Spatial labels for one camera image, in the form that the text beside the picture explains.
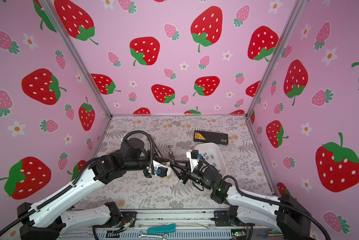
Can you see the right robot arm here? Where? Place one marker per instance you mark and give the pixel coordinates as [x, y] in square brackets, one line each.
[284, 214]

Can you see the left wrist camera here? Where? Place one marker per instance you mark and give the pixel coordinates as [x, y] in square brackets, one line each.
[162, 171]

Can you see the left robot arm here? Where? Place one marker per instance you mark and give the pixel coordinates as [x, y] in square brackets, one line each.
[51, 217]

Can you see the silver wrench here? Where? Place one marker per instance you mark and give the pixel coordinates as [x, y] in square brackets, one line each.
[156, 236]

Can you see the white plastic tray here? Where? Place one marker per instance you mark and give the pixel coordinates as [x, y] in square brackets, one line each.
[212, 154]

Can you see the teal handled tool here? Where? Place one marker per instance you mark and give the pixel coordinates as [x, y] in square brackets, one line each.
[171, 228]

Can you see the black staple box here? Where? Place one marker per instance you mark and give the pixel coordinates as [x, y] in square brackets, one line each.
[211, 137]

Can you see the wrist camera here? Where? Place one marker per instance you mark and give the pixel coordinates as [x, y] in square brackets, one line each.
[162, 171]
[194, 155]

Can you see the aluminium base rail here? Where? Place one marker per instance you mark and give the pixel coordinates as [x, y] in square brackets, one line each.
[190, 224]

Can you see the black stapler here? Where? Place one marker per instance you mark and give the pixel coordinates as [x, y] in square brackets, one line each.
[160, 153]

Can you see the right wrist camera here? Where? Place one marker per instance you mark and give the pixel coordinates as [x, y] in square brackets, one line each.
[194, 155]

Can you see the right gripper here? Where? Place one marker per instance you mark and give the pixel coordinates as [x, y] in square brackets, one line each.
[187, 173]

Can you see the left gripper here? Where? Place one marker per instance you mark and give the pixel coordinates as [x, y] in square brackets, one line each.
[149, 174]

